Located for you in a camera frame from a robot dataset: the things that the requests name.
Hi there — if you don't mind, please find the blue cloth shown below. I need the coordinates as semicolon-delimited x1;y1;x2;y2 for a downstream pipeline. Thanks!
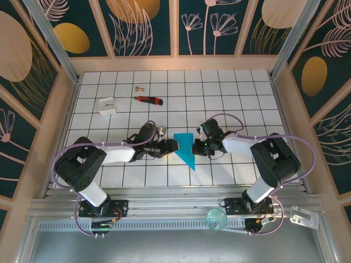
172;132;197;171

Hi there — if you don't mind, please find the white square clock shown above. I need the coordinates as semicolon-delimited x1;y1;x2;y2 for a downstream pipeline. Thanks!
98;97;117;117

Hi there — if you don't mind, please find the red black utility knife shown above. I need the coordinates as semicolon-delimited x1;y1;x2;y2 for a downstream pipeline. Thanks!
133;95;164;106

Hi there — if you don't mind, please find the clear green plastic cup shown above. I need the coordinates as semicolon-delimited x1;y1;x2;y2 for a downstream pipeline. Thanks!
206;208;228;231

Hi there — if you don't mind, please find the black electronics module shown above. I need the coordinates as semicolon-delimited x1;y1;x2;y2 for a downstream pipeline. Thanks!
90;219;116;238
245;218;276;236

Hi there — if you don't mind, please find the aluminium frame beam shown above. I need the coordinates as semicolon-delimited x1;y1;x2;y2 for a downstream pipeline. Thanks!
27;186;326;221

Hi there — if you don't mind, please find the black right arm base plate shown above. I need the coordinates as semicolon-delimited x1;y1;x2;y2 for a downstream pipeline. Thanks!
224;197;275;217

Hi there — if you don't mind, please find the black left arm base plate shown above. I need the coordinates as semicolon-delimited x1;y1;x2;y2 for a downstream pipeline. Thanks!
78;199;129;219

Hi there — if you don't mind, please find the slotted metal cable tray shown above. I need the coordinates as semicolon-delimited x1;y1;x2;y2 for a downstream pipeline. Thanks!
37;219;247;232

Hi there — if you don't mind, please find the aluminium side rail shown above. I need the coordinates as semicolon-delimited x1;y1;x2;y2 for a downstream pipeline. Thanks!
41;75;83;198
270;76;312;192

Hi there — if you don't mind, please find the white flower teal wall panel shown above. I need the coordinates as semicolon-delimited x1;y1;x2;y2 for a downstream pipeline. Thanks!
177;0;249;57

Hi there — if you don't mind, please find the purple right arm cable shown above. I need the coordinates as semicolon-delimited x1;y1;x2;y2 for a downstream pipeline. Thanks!
201;113;318;236

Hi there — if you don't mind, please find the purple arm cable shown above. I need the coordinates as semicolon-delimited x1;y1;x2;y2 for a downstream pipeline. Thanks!
52;120;161;238
201;113;318;236

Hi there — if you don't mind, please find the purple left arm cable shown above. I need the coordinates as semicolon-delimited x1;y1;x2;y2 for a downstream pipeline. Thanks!
52;120;161;238

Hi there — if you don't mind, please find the yellow oval fern wall panel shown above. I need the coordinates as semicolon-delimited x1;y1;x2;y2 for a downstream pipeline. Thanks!
287;0;351;118

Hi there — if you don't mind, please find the aluminium corner post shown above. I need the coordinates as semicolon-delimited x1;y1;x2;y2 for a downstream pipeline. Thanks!
270;0;321;80
21;0;82;83

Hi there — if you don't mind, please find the orange circle leaf wall panel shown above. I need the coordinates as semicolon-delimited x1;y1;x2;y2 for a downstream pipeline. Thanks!
98;0;175;58

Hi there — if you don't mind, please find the white fern teal wall panel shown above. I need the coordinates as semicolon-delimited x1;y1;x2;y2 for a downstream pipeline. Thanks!
312;101;351;197

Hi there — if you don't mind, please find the white plastic bracket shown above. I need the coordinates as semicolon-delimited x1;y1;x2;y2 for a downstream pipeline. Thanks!
289;205;320;230

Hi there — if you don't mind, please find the beige circle teal wall panel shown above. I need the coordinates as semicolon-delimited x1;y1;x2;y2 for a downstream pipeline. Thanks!
241;0;299;55

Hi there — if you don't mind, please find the yellow oval leaf wall panel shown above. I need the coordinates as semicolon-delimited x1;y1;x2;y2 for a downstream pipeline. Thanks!
45;0;115;58

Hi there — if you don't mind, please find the white tulip teal wall panel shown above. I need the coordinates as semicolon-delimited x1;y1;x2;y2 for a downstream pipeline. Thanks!
0;95;39;202

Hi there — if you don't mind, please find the large beige circle wall panel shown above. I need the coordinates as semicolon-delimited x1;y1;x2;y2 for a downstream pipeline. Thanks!
0;0;61;123

